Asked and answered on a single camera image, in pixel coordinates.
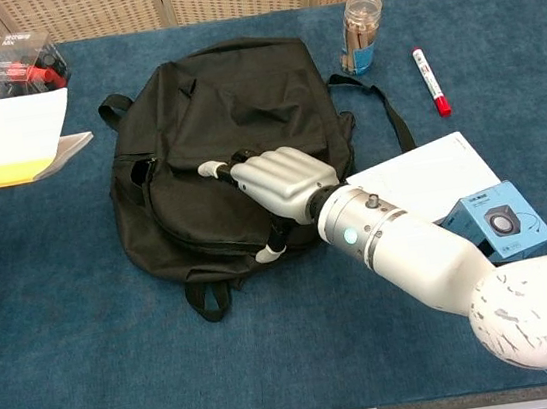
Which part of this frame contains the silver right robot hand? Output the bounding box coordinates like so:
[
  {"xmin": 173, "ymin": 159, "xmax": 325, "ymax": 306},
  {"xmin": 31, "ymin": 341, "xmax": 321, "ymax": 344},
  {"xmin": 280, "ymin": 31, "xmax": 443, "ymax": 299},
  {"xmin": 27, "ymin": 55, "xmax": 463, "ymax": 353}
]
[{"xmin": 195, "ymin": 138, "xmax": 357, "ymax": 272}]

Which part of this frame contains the black fabric backpack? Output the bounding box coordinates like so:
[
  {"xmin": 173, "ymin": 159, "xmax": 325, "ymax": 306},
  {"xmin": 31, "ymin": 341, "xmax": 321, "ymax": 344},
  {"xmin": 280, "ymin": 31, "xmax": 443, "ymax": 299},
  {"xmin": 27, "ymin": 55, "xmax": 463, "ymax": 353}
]
[{"xmin": 91, "ymin": 15, "xmax": 437, "ymax": 335}]

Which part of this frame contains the white and yellow book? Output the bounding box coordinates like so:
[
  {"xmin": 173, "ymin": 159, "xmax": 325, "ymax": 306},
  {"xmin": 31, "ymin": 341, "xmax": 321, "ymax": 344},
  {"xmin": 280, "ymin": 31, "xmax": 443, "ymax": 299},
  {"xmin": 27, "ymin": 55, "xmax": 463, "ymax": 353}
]
[{"xmin": 0, "ymin": 84, "xmax": 99, "ymax": 190}]

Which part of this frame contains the white box with green edge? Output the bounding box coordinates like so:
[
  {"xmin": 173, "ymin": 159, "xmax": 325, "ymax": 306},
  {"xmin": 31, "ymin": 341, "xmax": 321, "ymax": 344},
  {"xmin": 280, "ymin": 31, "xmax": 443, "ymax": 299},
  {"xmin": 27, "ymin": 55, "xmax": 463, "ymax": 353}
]
[{"xmin": 341, "ymin": 126, "xmax": 507, "ymax": 236}]

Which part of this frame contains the clear jar with wooden sticks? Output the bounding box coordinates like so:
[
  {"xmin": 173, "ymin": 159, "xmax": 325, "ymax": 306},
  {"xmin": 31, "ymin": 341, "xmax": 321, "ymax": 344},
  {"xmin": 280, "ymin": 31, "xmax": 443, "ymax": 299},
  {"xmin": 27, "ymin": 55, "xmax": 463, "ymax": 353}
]
[{"xmin": 330, "ymin": 0, "xmax": 392, "ymax": 80}]

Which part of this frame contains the red and white marker pen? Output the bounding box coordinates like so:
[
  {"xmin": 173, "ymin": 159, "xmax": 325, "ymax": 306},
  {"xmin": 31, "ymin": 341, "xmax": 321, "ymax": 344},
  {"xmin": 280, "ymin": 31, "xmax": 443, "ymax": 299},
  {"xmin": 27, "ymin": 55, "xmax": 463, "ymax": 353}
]
[{"xmin": 410, "ymin": 43, "xmax": 455, "ymax": 122}]

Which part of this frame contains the blue felt table cover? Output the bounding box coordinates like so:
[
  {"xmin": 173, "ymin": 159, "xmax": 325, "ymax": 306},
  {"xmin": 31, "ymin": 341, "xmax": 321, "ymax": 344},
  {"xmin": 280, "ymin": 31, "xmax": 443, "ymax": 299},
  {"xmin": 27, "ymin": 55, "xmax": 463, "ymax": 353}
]
[{"xmin": 0, "ymin": 0, "xmax": 547, "ymax": 409}]

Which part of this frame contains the light blue speaker box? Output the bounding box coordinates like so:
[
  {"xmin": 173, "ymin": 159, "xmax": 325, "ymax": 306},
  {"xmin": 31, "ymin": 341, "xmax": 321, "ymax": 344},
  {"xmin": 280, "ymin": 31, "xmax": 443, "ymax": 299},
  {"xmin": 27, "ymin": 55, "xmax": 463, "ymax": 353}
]
[{"xmin": 436, "ymin": 174, "xmax": 547, "ymax": 269}]

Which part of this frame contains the clear plastic box red toy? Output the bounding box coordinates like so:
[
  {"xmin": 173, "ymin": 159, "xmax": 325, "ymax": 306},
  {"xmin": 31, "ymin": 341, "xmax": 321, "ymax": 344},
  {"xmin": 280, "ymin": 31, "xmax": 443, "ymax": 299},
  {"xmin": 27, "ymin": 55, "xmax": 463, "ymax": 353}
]
[{"xmin": 0, "ymin": 25, "xmax": 76, "ymax": 101}]

